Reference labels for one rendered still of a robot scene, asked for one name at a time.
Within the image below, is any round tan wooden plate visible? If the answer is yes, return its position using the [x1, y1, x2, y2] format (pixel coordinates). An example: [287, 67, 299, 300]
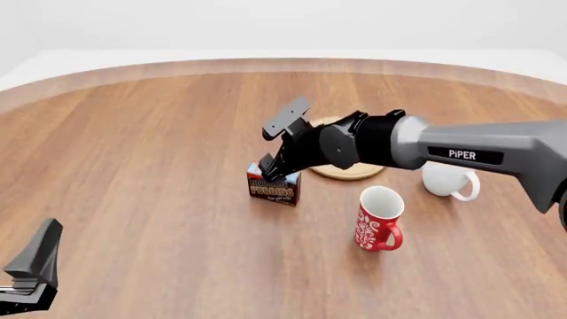
[308, 114, 387, 181]

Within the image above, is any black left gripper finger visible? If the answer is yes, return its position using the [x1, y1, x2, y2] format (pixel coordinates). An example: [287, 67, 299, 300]
[2, 217, 64, 291]

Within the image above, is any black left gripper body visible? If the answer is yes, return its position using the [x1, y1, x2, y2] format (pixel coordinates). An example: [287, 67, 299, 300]
[0, 276, 58, 314]

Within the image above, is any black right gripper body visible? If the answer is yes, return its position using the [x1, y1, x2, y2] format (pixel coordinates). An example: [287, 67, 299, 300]
[278, 122, 330, 171]

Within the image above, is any chocolate pudding box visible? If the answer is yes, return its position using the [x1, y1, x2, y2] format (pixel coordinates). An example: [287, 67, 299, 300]
[246, 161, 304, 208]

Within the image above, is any red mug with white pattern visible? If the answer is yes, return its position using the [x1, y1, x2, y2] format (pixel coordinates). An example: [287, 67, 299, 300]
[353, 185, 406, 253]

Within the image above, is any plain white mug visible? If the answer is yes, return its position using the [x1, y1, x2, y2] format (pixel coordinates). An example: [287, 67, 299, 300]
[420, 159, 482, 202]

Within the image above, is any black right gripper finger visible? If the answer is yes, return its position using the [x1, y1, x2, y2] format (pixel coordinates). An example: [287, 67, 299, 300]
[258, 152, 278, 178]
[263, 152, 304, 181]

